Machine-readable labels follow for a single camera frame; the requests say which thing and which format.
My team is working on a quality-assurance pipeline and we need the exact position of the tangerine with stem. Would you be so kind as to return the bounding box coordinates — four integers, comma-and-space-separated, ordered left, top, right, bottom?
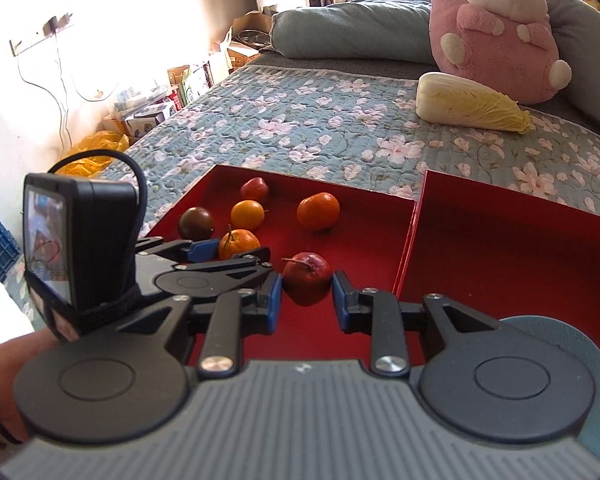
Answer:
218, 224, 261, 261

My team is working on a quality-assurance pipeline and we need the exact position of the open cardboard box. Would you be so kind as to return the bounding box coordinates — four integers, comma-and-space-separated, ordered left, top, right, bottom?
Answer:
227, 6, 279, 72

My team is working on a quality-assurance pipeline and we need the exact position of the person's left forearm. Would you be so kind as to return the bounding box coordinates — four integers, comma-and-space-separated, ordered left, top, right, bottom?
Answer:
0, 327, 63, 445

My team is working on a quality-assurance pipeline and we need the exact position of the grey curved pillow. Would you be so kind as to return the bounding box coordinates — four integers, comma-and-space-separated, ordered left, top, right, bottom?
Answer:
539, 0, 600, 142

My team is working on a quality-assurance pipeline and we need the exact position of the dark red apple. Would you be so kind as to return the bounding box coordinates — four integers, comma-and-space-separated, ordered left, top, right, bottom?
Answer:
281, 252, 335, 307

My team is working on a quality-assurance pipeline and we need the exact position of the red cardboard box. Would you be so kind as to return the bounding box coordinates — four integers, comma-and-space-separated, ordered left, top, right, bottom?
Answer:
393, 169, 600, 333
142, 163, 422, 367

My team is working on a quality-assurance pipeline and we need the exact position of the napa cabbage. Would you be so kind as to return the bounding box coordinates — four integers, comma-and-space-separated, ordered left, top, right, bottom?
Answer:
414, 71, 534, 135

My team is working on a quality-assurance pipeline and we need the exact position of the floral quilt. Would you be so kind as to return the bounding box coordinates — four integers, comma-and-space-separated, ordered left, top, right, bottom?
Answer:
86, 63, 600, 233

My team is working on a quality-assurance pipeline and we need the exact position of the wall power strip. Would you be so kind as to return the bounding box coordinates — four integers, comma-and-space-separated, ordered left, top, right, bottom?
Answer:
42, 12, 76, 37

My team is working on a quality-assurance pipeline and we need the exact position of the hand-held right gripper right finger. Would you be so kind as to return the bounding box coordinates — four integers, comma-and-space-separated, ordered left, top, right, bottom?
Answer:
332, 271, 501, 379

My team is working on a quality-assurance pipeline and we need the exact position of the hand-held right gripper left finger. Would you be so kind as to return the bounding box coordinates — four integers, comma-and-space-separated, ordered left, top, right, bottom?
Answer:
115, 272, 285, 381

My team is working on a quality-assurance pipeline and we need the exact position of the pile of small boxes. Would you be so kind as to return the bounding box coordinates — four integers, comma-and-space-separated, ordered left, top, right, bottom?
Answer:
102, 61, 231, 137

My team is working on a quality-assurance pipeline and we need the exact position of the small smooth orange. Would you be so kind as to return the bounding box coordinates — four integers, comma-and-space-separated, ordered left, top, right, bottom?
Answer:
230, 199, 267, 233

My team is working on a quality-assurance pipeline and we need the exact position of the dark brown tomato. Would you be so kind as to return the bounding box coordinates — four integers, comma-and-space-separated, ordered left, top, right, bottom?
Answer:
178, 206, 215, 241

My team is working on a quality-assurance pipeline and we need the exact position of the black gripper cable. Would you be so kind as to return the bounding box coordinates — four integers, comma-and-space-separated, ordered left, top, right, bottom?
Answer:
47, 149, 149, 242

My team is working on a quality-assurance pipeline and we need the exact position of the yellow plastic bag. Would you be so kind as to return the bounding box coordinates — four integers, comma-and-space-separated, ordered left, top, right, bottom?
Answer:
59, 129, 130, 179

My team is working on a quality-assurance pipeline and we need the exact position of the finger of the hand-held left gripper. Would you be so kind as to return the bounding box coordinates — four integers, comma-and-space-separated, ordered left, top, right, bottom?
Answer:
199, 246, 274, 292
137, 236, 222, 264

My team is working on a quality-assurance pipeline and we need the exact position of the blue-grey bolster pillow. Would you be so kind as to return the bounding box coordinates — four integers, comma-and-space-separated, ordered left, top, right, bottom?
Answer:
269, 0, 439, 66

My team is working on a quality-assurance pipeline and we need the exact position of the grey bed sheet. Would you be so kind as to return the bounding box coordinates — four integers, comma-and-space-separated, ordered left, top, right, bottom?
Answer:
256, 52, 443, 82

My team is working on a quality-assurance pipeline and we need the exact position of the white wall cable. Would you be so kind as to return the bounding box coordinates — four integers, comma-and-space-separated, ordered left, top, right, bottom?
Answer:
17, 34, 122, 147

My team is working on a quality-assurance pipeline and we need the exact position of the pink plush rabbit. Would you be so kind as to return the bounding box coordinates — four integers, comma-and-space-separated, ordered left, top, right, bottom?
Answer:
428, 0, 574, 106

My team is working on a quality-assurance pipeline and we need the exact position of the white cloth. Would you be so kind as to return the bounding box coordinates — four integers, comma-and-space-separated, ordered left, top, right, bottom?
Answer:
0, 277, 36, 352

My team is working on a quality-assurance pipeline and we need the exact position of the small red apple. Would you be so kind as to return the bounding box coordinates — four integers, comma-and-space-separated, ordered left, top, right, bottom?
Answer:
239, 176, 270, 202

